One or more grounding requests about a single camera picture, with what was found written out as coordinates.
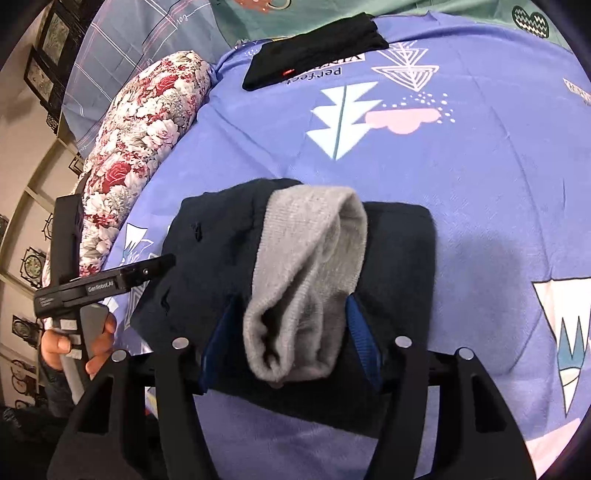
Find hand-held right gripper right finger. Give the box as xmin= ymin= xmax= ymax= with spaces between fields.
xmin=344 ymin=294 xmax=539 ymax=480

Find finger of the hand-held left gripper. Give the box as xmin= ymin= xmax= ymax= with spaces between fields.
xmin=121 ymin=254 xmax=176 ymax=291

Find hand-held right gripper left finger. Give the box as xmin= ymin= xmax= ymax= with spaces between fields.
xmin=46 ymin=295 xmax=245 ymax=480

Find dark navy pants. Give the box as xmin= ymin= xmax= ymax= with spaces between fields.
xmin=130 ymin=178 xmax=438 ymax=439

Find person's left hand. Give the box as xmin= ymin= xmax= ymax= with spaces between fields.
xmin=41 ymin=314 xmax=117 ymax=376

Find floral pillow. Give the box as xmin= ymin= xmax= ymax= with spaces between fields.
xmin=41 ymin=51 xmax=214 ymax=289

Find purple printed bedsheet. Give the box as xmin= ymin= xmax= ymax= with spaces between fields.
xmin=106 ymin=11 xmax=591 ymax=480

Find blue-grey plaid pillow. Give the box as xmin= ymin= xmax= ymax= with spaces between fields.
xmin=61 ymin=0 xmax=241 ymax=160

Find black folded cloth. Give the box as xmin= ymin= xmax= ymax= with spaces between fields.
xmin=242 ymin=12 xmax=390 ymax=92

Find green blanket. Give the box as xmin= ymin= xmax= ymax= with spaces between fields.
xmin=210 ymin=0 xmax=573 ymax=51

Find black framed wall picture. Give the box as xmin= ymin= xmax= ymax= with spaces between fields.
xmin=23 ymin=51 xmax=63 ymax=104
xmin=39 ymin=7 xmax=79 ymax=58

